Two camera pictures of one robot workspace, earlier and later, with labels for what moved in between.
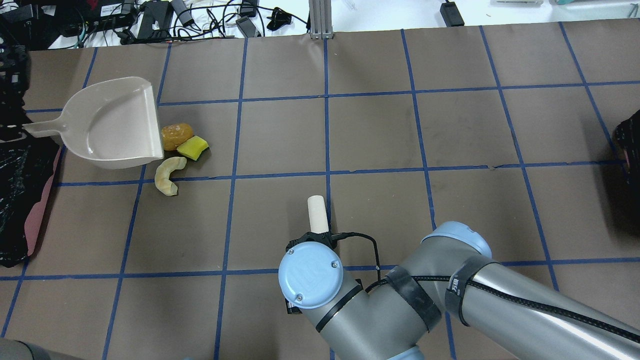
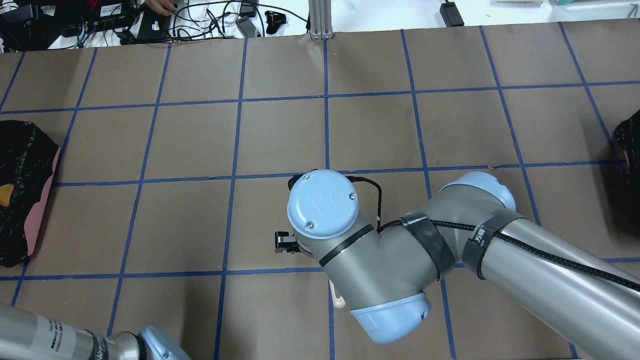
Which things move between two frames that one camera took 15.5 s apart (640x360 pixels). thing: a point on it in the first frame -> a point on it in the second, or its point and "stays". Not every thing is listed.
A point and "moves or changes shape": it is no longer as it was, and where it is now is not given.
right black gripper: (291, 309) -> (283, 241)
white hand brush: (318, 214) moves or changes shape
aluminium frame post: (321, 19) stays
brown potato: (172, 134) -> (5, 190)
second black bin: (627, 135) stays
